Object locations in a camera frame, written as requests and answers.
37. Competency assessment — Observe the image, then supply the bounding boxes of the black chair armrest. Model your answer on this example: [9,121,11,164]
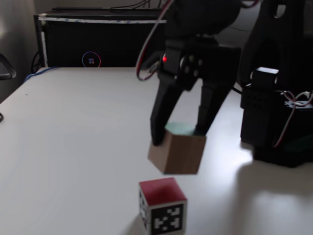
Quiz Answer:
[0,53,17,81]

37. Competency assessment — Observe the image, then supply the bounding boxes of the red cube with marker tags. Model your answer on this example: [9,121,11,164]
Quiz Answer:
[138,177,188,235]

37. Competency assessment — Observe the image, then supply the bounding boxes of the red and white servo cable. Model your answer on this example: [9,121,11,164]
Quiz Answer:
[135,0,175,82]

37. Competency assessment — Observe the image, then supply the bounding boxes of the white and red base wires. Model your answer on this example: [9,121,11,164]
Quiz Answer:
[272,90,313,148]

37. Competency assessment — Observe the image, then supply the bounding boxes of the black computer case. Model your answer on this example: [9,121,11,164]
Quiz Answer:
[33,8,170,69]

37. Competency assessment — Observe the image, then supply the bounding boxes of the blue cable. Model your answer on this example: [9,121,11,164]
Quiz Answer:
[25,66,60,82]

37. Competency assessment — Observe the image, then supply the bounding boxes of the wooden cube with green face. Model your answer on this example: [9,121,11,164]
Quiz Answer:
[147,122,207,175]

